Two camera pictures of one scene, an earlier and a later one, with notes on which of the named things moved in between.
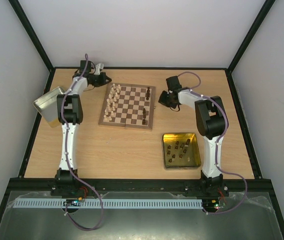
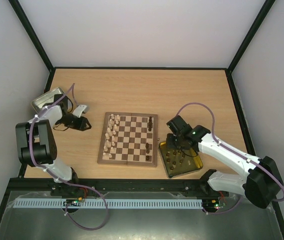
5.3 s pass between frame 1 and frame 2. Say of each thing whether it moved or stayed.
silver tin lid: stayed
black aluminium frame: stayed
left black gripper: moved
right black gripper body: moved
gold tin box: moved
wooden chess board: moved
